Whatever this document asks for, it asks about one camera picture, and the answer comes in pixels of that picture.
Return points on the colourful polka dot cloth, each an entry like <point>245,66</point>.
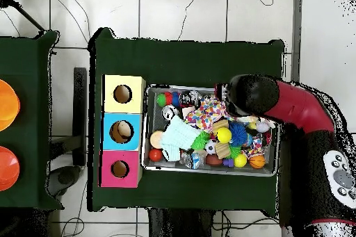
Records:
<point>206,112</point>

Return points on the shallow clear mesh bin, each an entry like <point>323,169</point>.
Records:
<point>151,123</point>

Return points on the orange toy basketball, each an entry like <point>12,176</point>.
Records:
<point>257,161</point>

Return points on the black stand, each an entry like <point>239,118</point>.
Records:
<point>80,109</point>

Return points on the cream yellow cloth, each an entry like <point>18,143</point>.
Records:
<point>257,119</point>

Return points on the dark green table cloth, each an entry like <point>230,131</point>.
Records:
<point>183,62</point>
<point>30,81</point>

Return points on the large yellow ball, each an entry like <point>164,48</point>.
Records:
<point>223,134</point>

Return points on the toy hamburger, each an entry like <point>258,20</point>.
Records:
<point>157,139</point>

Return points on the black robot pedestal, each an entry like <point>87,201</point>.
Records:
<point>183,226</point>

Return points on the orange bowl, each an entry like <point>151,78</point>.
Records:
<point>6,168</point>
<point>6,105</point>

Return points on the wooden box with three holes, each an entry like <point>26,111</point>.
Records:
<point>123,113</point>

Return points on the blue spiky ball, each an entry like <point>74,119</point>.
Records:
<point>239,134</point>

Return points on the red ball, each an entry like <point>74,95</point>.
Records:
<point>156,154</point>

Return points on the crushed clear plastic bottle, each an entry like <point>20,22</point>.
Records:
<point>192,160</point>

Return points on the crushed silver can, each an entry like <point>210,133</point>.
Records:
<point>168,112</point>

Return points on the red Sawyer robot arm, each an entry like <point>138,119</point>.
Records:
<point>300,106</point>

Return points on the mint green cloth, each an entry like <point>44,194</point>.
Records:
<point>179,134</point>

